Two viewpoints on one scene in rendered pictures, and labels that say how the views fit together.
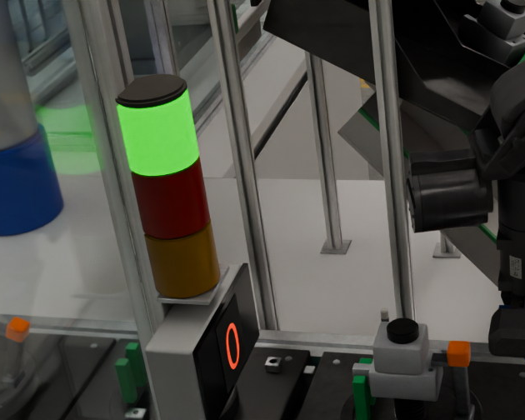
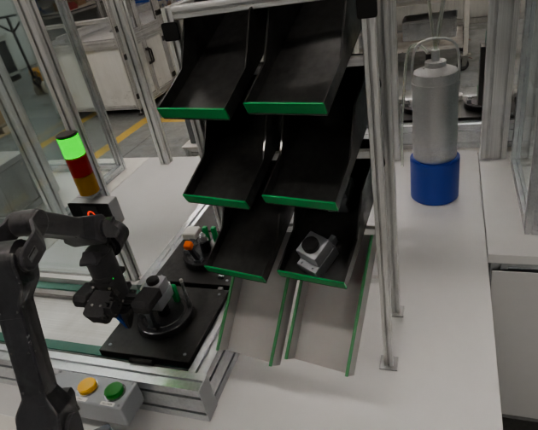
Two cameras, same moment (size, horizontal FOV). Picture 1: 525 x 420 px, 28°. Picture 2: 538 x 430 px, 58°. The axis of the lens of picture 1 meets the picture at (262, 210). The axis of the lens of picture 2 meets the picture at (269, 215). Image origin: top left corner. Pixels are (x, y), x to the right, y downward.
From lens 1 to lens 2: 1.54 m
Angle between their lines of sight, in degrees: 79
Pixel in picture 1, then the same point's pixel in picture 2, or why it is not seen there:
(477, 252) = (230, 314)
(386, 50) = not seen: hidden behind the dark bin
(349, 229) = (418, 316)
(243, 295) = (102, 210)
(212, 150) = (529, 244)
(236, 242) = (402, 271)
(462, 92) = (248, 250)
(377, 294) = not seen: hidden behind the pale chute
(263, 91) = not seen: outside the picture
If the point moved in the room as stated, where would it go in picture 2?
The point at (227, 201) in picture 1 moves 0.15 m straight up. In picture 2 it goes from (454, 260) to (456, 216)
